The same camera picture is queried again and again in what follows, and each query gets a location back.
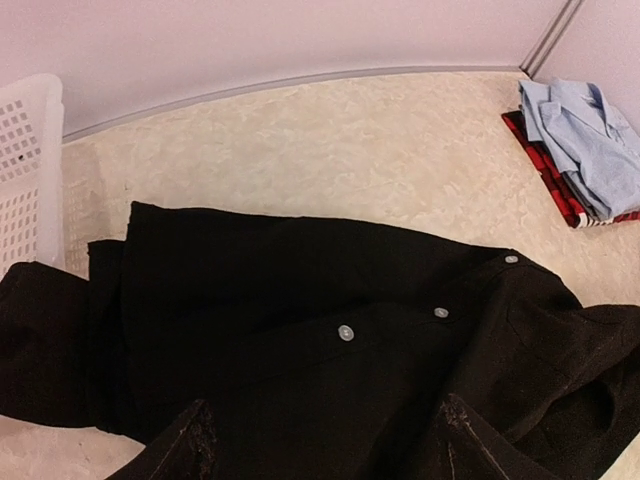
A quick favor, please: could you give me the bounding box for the black long sleeve shirt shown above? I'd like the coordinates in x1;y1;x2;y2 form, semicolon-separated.
1;202;639;479

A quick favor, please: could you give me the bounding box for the light blue shirt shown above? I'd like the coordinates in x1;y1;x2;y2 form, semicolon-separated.
519;79;639;221

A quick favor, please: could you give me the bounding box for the right aluminium corner post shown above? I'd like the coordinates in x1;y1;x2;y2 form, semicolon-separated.
519;0;585;78

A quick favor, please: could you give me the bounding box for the red black plaid shirt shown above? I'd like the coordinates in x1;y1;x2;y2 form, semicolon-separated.
501;111;639;229

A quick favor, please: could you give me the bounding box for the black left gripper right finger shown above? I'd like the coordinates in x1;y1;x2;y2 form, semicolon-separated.
433;394;555;480

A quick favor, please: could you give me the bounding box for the white perforated plastic basket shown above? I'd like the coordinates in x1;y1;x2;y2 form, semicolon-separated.
0;74;64;274

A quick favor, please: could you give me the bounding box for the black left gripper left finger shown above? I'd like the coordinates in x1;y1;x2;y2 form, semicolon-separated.
108;400;218;480

